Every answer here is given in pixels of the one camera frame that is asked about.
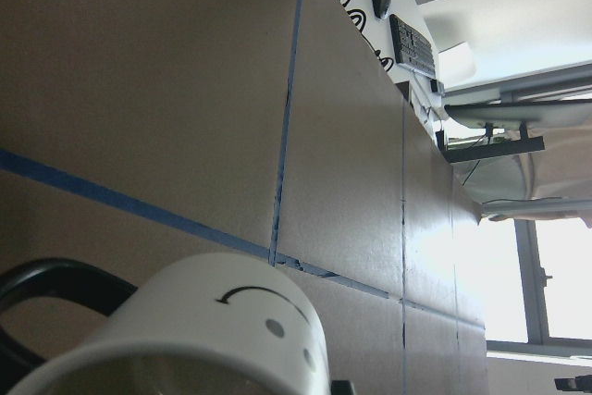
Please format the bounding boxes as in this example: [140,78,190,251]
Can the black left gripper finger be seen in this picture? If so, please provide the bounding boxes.
[330,380,355,395]

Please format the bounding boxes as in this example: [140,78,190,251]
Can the white mug black handle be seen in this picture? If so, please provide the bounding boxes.
[1,253,331,394]

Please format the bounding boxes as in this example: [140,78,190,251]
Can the black keyboard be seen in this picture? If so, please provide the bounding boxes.
[388,14,436,79]

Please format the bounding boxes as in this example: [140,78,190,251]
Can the blue tape grid lines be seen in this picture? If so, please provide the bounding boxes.
[0,0,487,395]

